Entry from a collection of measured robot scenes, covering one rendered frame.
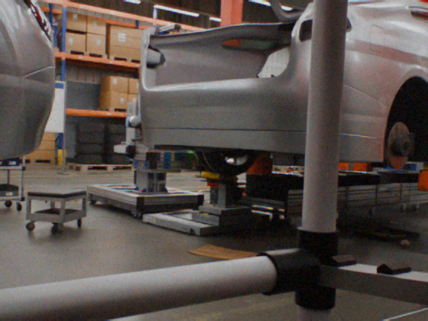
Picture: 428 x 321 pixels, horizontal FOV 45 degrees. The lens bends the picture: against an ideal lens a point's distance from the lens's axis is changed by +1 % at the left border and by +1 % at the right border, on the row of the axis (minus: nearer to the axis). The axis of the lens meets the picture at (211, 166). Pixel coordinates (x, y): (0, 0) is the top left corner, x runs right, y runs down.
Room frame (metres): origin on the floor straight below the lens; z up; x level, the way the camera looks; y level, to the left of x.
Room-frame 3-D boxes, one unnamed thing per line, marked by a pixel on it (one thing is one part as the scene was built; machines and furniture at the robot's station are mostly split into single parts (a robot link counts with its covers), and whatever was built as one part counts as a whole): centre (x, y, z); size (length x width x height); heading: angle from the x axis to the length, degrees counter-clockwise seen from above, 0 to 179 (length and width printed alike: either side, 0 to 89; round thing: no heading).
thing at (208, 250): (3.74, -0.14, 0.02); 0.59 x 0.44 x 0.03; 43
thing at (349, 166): (6.57, -1.77, 0.69); 0.52 x 0.17 x 0.35; 43
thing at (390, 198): (6.05, -1.34, 0.14); 2.47 x 0.85 x 0.27; 133
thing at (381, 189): (5.75, -1.62, 0.28); 2.47 x 0.06 x 0.22; 133
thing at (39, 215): (4.49, 1.34, 0.17); 0.43 x 0.36 x 0.34; 166
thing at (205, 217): (4.75, -0.14, 0.13); 0.50 x 0.36 x 0.10; 133
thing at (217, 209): (4.75, -0.14, 0.32); 0.40 x 0.30 x 0.28; 133
